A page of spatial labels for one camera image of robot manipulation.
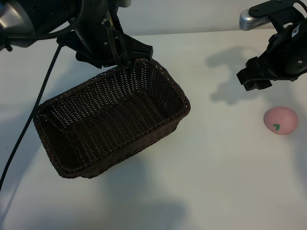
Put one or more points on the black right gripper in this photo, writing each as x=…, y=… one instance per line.
x=287, y=55

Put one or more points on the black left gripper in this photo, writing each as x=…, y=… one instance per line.
x=93, y=36

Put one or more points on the pink peach with green mark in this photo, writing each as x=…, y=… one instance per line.
x=280, y=118

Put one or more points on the dark brown wicker basket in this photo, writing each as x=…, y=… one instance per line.
x=112, y=115

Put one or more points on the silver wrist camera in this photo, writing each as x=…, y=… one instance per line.
x=249, y=20

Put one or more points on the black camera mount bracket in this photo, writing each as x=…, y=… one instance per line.
x=273, y=9

